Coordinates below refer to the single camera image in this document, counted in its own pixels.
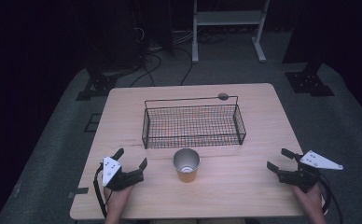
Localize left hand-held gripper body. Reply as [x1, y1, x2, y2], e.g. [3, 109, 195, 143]
[102, 156, 145, 192]

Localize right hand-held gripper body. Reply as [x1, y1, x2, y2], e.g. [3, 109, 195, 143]
[276, 149, 344, 194]

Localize metal cup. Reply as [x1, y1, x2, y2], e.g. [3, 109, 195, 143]
[173, 147, 202, 184]

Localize black wire basket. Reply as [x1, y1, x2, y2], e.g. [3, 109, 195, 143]
[141, 92, 247, 150]

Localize person's left hand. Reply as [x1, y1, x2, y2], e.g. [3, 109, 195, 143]
[104, 184, 135, 218]

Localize person's right hand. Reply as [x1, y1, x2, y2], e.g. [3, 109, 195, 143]
[290, 182, 325, 218]

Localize black tape strip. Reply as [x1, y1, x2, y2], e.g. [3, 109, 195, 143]
[67, 187, 90, 199]

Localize black stand base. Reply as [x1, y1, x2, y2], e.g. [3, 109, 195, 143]
[75, 66, 140, 102]

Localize white metal stand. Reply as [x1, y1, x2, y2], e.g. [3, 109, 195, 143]
[191, 0, 271, 64]

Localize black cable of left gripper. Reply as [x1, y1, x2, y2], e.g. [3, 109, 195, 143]
[92, 165, 108, 218]

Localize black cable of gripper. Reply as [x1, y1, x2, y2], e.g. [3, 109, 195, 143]
[318, 174, 344, 224]
[92, 165, 108, 218]

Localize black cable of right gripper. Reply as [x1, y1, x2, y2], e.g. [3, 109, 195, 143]
[318, 174, 344, 224]

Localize black stand base plate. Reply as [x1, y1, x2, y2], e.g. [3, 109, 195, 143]
[285, 70, 336, 97]

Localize black floor cables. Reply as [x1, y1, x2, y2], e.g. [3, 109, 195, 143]
[129, 26, 230, 88]

